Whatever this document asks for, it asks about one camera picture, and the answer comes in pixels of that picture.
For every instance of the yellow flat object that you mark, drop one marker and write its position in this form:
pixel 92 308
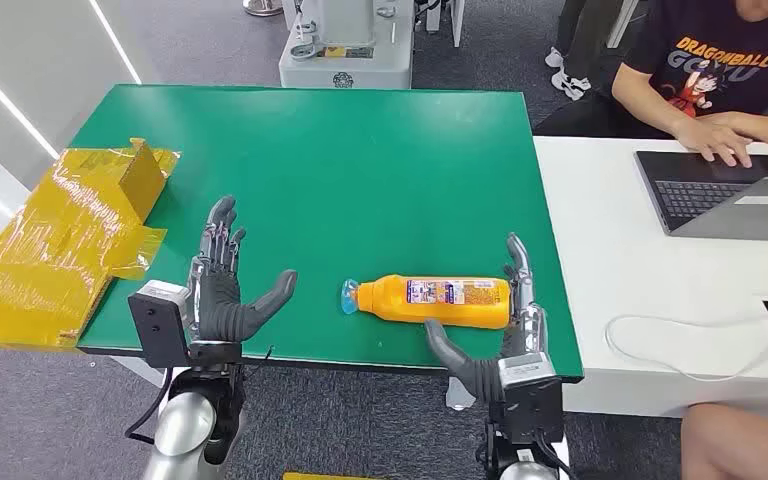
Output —
pixel 318 477

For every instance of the orange plastic bottle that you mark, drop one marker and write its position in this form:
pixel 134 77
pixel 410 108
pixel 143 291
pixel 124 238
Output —
pixel 390 305

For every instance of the white furniture panel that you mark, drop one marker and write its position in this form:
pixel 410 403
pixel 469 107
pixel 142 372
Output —
pixel 624 20

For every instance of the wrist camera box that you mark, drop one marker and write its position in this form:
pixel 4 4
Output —
pixel 159 328
pixel 533 404

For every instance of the seated person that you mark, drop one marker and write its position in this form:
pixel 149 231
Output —
pixel 722 40

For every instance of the green topped table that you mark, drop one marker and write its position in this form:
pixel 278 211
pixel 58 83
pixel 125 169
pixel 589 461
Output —
pixel 357 199

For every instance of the yellow taped cardboard box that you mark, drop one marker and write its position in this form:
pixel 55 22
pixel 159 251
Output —
pixel 39 265

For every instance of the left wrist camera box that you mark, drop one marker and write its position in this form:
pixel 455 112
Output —
pixel 159 328

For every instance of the white machine base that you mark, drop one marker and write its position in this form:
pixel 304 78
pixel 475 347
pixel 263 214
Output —
pixel 357 73

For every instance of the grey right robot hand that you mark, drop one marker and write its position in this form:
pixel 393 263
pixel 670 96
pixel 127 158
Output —
pixel 483 381

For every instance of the white desk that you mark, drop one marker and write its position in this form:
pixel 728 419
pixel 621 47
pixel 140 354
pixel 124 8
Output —
pixel 622 265

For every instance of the grey laptop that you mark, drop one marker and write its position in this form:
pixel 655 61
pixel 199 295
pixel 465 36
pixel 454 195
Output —
pixel 742 215

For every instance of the person's hand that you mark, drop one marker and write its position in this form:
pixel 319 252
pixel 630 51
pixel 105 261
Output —
pixel 712 139

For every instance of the chrome stand base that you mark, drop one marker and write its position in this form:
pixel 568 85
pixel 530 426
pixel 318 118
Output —
pixel 261 9

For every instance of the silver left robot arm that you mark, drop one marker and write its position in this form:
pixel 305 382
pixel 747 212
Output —
pixel 185 424

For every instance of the walking person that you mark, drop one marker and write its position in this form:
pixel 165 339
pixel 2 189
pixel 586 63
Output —
pixel 576 33

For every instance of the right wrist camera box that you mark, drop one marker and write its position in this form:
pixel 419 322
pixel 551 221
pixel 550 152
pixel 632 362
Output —
pixel 533 404

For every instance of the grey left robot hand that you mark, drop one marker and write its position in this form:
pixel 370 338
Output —
pixel 215 311

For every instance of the person's knee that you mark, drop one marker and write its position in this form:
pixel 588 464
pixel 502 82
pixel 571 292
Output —
pixel 742 444

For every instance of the white furniture legs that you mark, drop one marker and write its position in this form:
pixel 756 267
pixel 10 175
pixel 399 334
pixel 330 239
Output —
pixel 455 20

